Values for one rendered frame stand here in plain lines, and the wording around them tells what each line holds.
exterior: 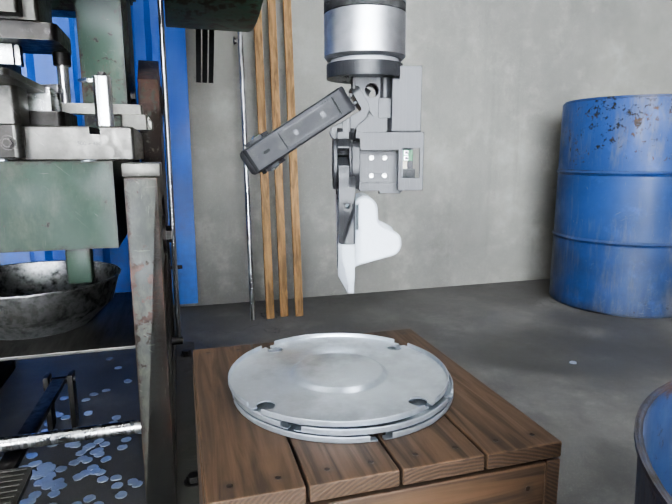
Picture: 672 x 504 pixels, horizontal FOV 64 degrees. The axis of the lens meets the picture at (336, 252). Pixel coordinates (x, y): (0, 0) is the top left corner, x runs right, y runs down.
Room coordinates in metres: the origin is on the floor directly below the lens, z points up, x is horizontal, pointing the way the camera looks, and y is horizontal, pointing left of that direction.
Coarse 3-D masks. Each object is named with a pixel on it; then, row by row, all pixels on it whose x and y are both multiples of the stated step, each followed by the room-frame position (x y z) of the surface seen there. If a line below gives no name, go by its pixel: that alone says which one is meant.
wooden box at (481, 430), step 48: (384, 336) 0.87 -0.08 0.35; (480, 384) 0.68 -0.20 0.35; (240, 432) 0.55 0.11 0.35; (384, 432) 0.55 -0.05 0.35; (432, 432) 0.55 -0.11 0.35; (480, 432) 0.55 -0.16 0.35; (528, 432) 0.55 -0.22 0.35; (240, 480) 0.46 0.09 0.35; (288, 480) 0.46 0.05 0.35; (336, 480) 0.46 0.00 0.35; (384, 480) 0.48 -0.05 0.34; (432, 480) 0.50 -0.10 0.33; (480, 480) 0.51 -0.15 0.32; (528, 480) 0.52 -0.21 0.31
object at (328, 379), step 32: (256, 352) 0.75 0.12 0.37; (288, 352) 0.75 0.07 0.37; (320, 352) 0.75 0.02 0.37; (352, 352) 0.75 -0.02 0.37; (384, 352) 0.75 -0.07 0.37; (416, 352) 0.75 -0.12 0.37; (256, 384) 0.64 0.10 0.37; (288, 384) 0.64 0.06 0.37; (320, 384) 0.63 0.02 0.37; (352, 384) 0.63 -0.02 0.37; (384, 384) 0.64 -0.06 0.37; (416, 384) 0.64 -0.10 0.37; (448, 384) 0.64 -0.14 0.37; (288, 416) 0.54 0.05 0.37; (320, 416) 0.55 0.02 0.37; (352, 416) 0.55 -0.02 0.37; (384, 416) 0.55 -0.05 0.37
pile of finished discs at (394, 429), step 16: (416, 400) 0.61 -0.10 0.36; (448, 400) 0.61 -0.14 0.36; (256, 416) 0.57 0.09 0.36; (416, 416) 0.57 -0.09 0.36; (432, 416) 0.59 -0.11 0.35; (288, 432) 0.54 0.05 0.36; (304, 432) 0.54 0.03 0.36; (320, 432) 0.53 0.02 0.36; (336, 432) 0.53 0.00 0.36; (352, 432) 0.53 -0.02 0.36; (368, 432) 0.53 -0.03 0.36; (400, 432) 0.54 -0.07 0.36
